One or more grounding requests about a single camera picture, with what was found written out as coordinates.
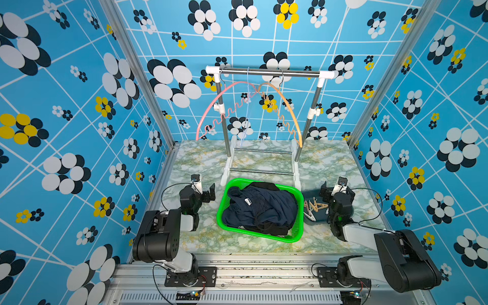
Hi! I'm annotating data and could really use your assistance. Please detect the black shorts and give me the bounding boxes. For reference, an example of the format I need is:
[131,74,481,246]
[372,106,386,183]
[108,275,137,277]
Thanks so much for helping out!
[228,181,298,236]

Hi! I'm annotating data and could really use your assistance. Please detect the wooden hanger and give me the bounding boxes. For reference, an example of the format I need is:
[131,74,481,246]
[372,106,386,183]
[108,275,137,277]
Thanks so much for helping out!
[257,82,303,148]

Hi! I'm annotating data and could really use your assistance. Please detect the pink plastic hanger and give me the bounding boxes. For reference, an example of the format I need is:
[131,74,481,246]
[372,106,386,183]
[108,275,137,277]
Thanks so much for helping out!
[195,70,260,141]

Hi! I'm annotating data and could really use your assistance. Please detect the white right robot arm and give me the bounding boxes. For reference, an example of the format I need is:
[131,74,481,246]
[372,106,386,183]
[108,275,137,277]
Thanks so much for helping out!
[319,177,442,293]

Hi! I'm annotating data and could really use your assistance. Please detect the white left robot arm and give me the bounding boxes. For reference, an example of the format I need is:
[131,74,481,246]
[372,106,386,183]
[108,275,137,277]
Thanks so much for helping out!
[132,182,216,287]

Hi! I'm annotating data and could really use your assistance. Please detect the dark teal plastic bin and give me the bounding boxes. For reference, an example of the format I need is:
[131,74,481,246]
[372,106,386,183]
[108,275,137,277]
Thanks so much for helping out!
[302,189,330,226]

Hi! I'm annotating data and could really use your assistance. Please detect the white metal clothes rack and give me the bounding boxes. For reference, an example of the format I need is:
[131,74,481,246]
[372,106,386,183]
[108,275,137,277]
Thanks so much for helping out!
[196,66,339,189]

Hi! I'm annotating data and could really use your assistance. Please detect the green plastic basket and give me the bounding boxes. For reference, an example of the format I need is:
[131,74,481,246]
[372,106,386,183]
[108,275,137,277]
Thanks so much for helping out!
[217,178,304,243]

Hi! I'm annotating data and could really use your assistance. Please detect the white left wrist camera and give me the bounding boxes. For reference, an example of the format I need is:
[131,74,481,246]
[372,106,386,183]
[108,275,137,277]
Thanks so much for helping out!
[191,174,203,194]

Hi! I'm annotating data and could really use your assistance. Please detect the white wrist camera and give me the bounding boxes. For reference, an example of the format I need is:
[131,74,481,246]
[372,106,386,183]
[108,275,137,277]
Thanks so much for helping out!
[191,174,203,194]
[332,177,348,196]

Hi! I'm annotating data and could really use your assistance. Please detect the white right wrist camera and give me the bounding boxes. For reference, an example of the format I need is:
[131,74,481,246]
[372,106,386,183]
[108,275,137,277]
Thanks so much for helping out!
[332,177,348,196]

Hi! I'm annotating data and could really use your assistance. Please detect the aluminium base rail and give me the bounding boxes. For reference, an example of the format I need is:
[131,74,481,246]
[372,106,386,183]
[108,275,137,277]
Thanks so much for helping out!
[103,254,435,304]

